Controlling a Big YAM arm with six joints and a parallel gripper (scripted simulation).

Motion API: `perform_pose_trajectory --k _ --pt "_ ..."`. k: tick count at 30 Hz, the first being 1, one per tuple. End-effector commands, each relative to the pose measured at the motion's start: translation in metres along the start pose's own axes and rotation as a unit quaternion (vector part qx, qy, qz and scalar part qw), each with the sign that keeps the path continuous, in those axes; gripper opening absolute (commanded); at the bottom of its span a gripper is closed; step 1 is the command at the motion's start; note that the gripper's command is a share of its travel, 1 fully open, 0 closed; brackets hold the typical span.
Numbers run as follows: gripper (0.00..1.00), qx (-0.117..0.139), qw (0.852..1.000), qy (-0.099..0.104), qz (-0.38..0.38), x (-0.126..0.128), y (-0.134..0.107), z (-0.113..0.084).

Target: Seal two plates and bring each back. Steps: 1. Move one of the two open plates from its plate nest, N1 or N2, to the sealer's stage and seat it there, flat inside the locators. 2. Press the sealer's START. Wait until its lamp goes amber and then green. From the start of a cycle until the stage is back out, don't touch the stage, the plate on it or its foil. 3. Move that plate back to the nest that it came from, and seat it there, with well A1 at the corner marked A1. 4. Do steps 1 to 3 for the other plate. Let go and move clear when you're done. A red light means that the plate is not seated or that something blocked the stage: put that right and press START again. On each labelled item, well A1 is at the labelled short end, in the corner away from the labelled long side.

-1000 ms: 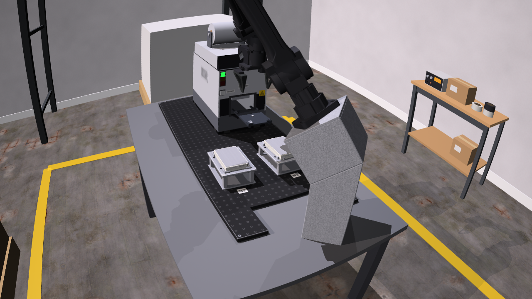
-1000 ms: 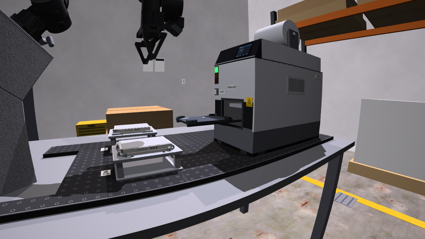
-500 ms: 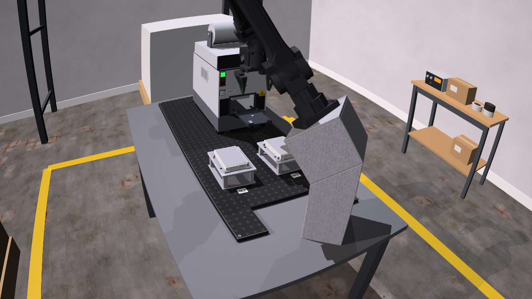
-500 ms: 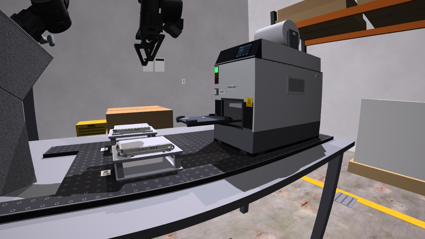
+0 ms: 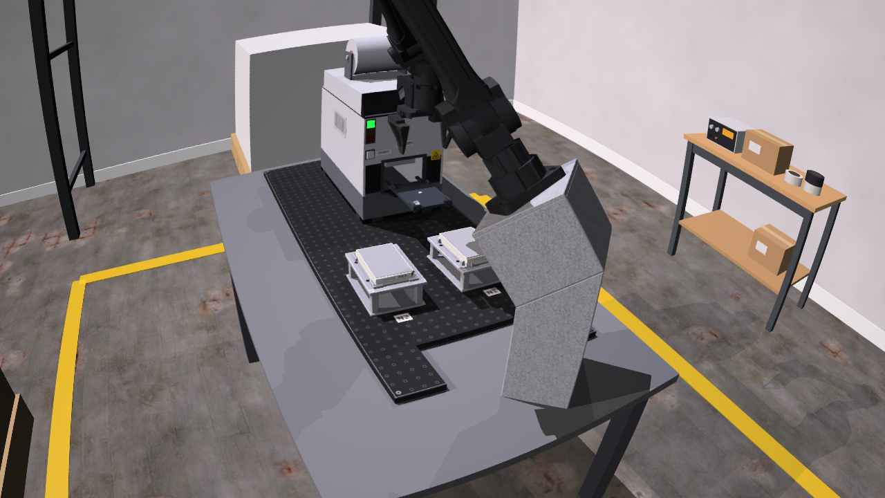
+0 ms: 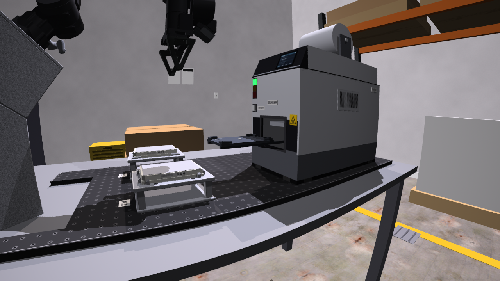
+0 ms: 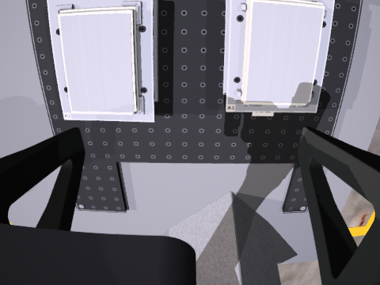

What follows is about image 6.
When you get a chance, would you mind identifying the white foil roll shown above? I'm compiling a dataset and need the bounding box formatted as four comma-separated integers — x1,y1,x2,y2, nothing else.
299,23,353,55

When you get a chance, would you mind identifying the white label with black text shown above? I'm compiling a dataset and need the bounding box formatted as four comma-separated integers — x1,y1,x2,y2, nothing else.
119,199,130,207

